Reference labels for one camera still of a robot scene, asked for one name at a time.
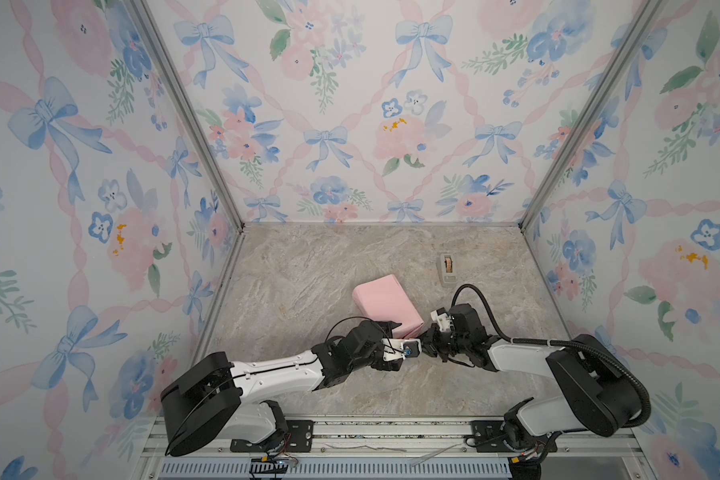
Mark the aluminium front rail frame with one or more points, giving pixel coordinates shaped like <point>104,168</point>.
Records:
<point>419,439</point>

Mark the purple wrapping paper sheet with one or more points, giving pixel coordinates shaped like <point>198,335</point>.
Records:
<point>384,299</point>

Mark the right aluminium corner post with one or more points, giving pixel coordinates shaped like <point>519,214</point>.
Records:
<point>634,35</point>

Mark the beige tape dispenser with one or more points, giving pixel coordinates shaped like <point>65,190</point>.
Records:
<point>447,273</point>

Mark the left aluminium corner post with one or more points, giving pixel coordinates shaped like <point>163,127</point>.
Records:
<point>155,45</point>

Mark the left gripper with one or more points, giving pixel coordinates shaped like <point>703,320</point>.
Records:
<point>385,328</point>

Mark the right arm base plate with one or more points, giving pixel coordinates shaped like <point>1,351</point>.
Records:
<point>495,436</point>

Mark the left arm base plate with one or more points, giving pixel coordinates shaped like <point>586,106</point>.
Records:
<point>295,437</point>

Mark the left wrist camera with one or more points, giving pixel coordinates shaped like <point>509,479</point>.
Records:
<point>400,349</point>

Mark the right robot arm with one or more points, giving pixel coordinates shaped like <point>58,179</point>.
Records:
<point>598,393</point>

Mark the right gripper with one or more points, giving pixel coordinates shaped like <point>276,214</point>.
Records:
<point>429,348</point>

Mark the white slotted cable duct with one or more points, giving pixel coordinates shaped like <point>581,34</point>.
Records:
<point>336,468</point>

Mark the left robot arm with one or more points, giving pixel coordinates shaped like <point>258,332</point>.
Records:
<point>218,397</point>

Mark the aluminium corner post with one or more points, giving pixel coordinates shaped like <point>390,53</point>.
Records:
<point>634,35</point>
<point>155,45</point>

